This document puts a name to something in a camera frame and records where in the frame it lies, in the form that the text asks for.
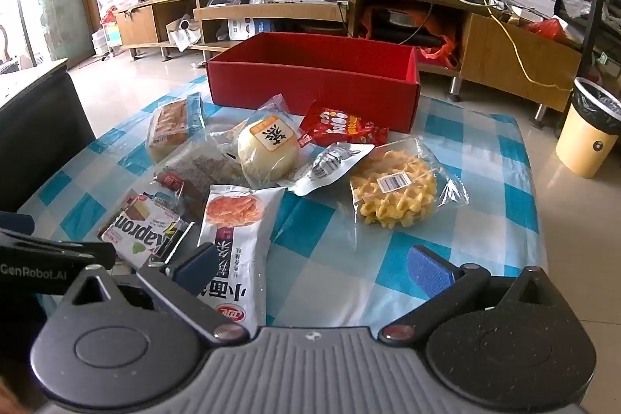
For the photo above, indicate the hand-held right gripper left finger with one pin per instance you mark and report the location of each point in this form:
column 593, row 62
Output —
column 194, row 269

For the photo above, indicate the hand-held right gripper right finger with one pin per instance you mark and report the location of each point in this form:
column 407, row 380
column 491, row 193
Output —
column 429, row 268

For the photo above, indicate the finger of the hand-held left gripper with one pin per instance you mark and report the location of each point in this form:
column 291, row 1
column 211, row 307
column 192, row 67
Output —
column 73, row 255

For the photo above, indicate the white noodle snack packet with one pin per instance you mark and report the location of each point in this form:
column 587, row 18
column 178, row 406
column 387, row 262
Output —
column 237, row 220

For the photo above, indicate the wafer packet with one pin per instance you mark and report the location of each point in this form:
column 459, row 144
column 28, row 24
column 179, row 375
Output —
column 140, row 229

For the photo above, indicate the waffle packet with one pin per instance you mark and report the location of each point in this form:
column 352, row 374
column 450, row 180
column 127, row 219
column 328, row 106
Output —
column 393, row 195

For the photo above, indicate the round steamed cake packet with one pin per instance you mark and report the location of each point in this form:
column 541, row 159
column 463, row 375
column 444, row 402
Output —
column 267, row 152

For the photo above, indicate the white and silver snack packet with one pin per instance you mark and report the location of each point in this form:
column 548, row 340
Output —
column 320, row 169

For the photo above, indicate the red candy packet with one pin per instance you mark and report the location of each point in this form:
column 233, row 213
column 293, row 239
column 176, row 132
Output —
column 339, row 125

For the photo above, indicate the red cardboard box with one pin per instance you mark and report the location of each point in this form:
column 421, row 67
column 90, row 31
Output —
column 310, row 89

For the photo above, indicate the blue and white checked tablecloth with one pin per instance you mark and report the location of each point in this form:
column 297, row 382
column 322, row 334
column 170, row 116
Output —
column 339, row 259

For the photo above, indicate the clear packet of dark snack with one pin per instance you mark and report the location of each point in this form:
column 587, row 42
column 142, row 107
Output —
column 199, row 176

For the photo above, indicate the sliced bread packet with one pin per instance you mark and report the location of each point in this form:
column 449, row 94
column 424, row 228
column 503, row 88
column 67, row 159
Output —
column 170, row 128

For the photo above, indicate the yellow trash bin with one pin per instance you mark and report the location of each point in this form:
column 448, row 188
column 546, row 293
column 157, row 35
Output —
column 580, row 142

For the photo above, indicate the orange plastic bag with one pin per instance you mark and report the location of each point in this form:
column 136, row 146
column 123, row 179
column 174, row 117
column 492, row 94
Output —
column 436, row 48

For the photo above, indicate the white storage rack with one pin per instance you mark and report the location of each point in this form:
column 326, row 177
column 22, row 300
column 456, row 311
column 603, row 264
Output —
column 109, row 31

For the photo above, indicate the white paper bag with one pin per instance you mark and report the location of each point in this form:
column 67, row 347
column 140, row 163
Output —
column 184, row 36

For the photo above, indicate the blue and white box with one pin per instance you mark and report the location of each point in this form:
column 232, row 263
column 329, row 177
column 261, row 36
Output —
column 250, row 28

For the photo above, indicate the red plastic bag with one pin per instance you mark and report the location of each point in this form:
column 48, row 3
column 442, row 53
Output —
column 546, row 28

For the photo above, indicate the white media player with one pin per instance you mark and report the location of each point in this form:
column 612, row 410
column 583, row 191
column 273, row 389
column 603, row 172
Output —
column 305, row 1

